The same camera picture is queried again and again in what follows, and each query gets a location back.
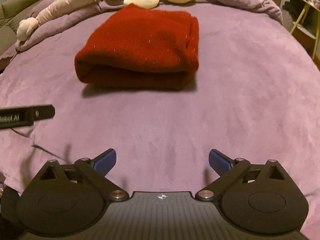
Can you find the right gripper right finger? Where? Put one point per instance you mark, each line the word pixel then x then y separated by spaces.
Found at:
pixel 231 171

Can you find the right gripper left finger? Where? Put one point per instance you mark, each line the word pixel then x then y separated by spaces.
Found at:
pixel 94 171

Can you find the red knit sweater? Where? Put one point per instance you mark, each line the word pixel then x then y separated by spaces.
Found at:
pixel 141 49

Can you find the purple bed sheet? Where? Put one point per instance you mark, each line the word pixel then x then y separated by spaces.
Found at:
pixel 255 95

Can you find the grey headboard cushion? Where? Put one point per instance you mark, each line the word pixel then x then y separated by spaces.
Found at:
pixel 12 12

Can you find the yellow side shelf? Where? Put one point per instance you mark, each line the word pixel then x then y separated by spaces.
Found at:
pixel 307 23

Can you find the purple crumpled blanket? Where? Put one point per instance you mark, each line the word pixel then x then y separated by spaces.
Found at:
pixel 65 22

